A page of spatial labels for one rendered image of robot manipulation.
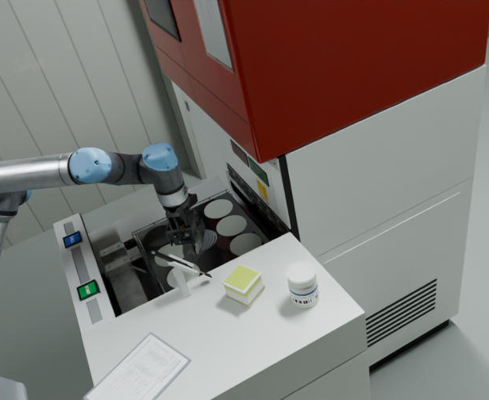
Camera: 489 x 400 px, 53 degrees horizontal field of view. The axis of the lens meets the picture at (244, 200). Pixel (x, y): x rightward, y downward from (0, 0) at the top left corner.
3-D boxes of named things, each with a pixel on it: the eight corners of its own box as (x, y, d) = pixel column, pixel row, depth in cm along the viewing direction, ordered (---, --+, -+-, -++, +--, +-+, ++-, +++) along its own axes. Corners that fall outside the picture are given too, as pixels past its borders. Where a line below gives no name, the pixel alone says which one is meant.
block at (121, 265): (130, 260, 157) (127, 254, 155) (133, 267, 154) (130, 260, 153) (106, 271, 155) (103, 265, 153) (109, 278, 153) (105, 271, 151)
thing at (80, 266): (94, 240, 179) (78, 212, 170) (133, 350, 137) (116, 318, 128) (69, 251, 176) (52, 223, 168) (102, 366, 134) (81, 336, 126)
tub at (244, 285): (244, 279, 129) (238, 262, 125) (266, 290, 125) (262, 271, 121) (226, 299, 125) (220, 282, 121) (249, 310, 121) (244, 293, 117)
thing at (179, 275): (199, 280, 132) (186, 245, 124) (204, 290, 129) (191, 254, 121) (179, 290, 131) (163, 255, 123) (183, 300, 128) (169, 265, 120)
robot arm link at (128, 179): (90, 151, 116) (131, 150, 113) (115, 155, 127) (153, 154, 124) (90, 185, 116) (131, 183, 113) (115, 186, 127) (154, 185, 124)
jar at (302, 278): (309, 282, 124) (305, 255, 119) (325, 300, 119) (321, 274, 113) (286, 294, 123) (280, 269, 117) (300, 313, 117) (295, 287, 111)
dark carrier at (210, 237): (228, 193, 173) (227, 191, 172) (274, 248, 147) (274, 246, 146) (136, 234, 165) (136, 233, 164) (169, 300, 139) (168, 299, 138)
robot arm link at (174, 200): (158, 178, 126) (188, 175, 124) (163, 193, 128) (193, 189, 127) (152, 197, 120) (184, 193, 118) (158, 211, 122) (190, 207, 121)
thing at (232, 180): (234, 190, 182) (229, 169, 176) (295, 258, 148) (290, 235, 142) (230, 191, 181) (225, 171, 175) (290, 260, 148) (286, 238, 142)
